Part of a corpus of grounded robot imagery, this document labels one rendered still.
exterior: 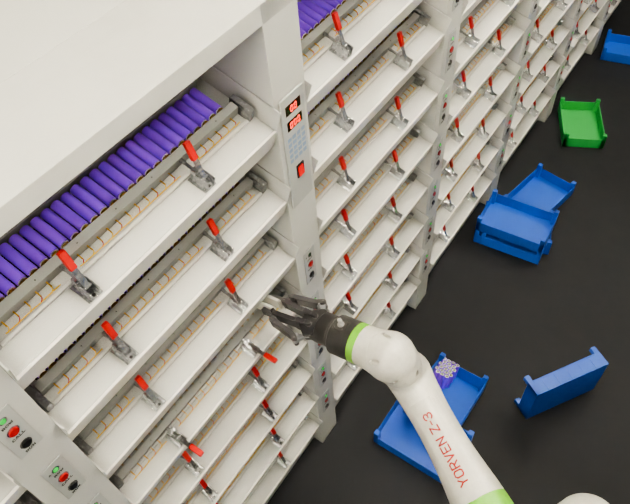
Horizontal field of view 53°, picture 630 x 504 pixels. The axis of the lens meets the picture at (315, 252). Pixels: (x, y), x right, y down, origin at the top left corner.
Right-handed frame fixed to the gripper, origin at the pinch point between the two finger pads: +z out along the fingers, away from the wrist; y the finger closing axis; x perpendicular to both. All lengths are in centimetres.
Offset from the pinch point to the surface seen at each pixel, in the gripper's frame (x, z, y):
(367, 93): -31, -6, -46
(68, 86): -74, -8, 21
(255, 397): 26.5, 3.7, 12.9
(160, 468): 8.2, -0.7, 43.0
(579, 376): 94, -53, -73
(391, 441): 104, -4, -23
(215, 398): 7.9, -0.2, 23.9
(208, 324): -12.3, -1.3, 16.9
